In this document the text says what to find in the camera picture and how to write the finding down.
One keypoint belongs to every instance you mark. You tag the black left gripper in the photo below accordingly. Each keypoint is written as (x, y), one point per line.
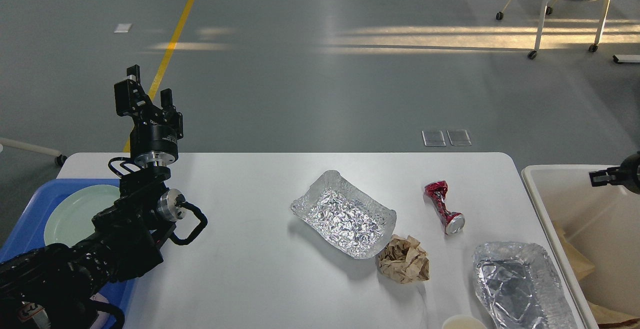
(151, 145)

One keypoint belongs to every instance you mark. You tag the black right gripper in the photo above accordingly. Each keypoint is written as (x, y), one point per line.
(628, 172)

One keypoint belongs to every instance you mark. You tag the brown paper bag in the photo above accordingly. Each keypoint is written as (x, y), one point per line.
(579, 263)

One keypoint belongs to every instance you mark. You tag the foil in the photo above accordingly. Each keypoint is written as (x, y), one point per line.
(518, 285)

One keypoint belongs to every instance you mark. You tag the light green plate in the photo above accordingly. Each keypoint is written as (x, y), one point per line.
(71, 221)

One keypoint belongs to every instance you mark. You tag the crushed red soda can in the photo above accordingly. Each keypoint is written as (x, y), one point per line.
(452, 222)

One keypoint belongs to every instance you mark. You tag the white cup bottom edge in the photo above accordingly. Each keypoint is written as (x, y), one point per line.
(462, 322)

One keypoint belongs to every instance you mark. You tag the pink mug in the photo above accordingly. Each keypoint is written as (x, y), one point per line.
(102, 316)

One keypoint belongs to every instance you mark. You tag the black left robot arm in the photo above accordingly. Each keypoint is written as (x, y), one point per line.
(165, 213)

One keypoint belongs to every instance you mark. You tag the white plastic bin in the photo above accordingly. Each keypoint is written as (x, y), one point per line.
(602, 223)

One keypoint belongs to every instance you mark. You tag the white paper on floor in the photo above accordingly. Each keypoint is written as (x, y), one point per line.
(122, 28)

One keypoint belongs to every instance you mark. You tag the white leg with caster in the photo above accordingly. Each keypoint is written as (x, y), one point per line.
(59, 157)

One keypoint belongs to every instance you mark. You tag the white bar on floor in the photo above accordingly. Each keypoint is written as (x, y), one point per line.
(626, 58)

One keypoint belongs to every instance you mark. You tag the brown paper in bin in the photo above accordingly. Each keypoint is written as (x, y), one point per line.
(611, 319)

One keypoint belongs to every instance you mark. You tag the crumpled brown paper ball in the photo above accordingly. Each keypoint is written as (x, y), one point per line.
(404, 260)

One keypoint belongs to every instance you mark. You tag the aluminium foil tray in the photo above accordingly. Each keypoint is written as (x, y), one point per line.
(346, 217)

